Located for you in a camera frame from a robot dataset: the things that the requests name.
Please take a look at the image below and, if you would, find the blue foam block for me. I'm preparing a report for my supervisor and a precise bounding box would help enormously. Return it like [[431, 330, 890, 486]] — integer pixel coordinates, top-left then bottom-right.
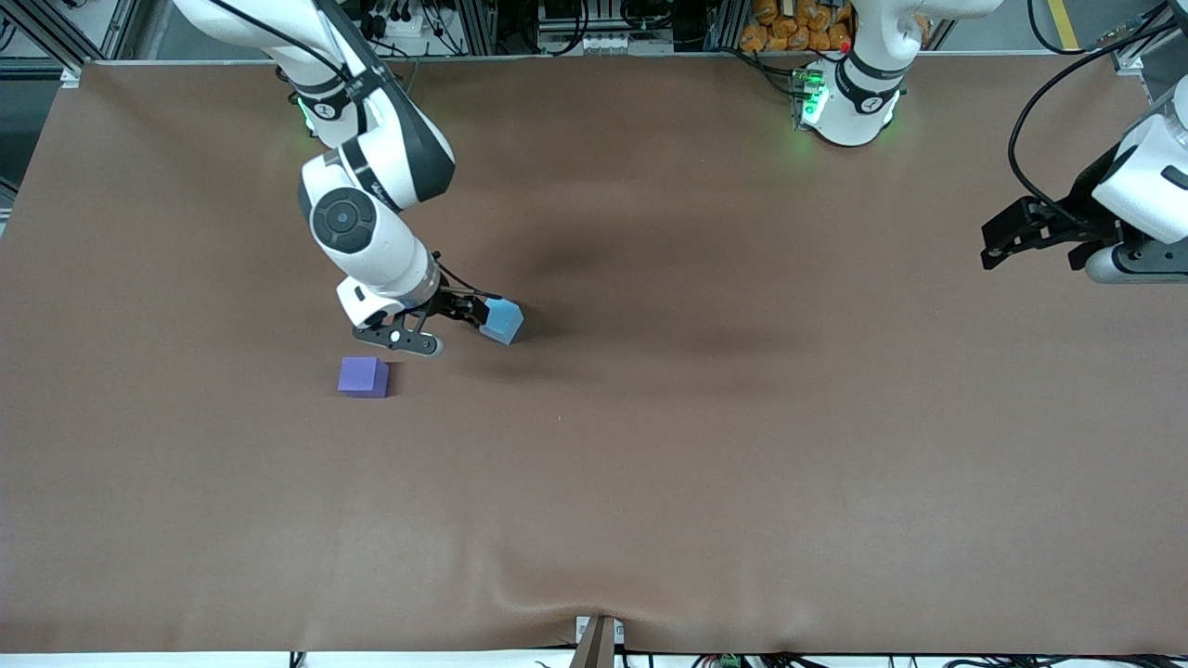
[[479, 298, 526, 347]]

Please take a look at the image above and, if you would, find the purple foam block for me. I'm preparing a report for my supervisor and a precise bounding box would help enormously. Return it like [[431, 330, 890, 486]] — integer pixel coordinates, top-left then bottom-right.
[[338, 356, 391, 399]]

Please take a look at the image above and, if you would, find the brown table cover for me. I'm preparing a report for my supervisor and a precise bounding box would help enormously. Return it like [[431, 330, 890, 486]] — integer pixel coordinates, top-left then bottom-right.
[[0, 51, 1188, 656]]

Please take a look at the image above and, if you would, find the power strip with black plugs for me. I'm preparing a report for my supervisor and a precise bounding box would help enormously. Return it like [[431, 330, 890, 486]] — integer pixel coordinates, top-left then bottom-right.
[[367, 0, 437, 40]]

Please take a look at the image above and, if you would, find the white power strip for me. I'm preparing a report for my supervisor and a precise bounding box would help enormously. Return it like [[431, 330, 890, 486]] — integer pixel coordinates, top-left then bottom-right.
[[543, 32, 676, 55]]

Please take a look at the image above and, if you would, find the pile of orange packets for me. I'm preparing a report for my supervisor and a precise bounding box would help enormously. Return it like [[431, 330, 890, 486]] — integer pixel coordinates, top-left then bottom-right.
[[740, 0, 857, 54]]

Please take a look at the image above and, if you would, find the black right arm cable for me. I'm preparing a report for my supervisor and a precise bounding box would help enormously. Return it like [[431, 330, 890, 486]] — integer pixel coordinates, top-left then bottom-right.
[[209, 0, 507, 302]]

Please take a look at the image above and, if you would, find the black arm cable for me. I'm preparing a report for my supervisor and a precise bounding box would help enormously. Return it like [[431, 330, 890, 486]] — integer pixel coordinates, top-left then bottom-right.
[[209, 0, 507, 302], [1009, 0, 1175, 224]]

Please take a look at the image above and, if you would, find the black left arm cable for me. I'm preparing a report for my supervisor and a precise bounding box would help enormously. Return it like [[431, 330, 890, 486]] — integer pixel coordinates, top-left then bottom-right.
[[1009, 0, 1175, 224]]

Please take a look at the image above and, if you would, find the aluminium frame post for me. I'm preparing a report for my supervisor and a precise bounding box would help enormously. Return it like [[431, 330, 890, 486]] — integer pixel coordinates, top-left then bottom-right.
[[705, 0, 743, 52], [455, 0, 502, 55]]

